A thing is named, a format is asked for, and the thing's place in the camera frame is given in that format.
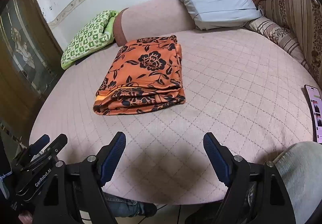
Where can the smartphone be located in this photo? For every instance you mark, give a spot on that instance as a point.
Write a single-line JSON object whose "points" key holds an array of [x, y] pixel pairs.
{"points": [[317, 118]]}

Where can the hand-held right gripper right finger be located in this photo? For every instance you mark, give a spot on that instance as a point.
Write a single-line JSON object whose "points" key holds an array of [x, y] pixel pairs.
{"points": [[216, 158]]}

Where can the wooden door with glass panel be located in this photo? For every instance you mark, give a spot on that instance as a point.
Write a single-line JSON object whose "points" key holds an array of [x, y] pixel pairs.
{"points": [[25, 63]]}

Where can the small striped floral cushion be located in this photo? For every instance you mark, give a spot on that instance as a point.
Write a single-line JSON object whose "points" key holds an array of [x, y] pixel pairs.
{"points": [[276, 35]]}

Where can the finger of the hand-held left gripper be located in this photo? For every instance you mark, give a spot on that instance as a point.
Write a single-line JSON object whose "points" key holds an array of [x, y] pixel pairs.
{"points": [[59, 142], [41, 139]]}

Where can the green checked pillow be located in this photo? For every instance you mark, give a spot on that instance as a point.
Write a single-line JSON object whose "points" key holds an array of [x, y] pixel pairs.
{"points": [[88, 38]]}

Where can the large striped floral cushion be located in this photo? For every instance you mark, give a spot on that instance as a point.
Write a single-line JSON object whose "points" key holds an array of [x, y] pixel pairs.
{"points": [[299, 18]]}

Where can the person's leg in jeans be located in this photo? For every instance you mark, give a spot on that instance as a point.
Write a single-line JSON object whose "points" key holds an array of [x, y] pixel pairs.
{"points": [[125, 204]]}

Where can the orange black floral cloth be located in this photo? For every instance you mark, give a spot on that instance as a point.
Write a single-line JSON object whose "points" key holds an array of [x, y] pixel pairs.
{"points": [[146, 63]]}

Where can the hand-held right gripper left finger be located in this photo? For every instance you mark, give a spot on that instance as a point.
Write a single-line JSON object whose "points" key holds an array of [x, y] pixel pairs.
{"points": [[113, 156]]}

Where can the pink quilted bed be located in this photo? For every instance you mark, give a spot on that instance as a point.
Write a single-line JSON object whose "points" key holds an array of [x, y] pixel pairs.
{"points": [[226, 88]]}

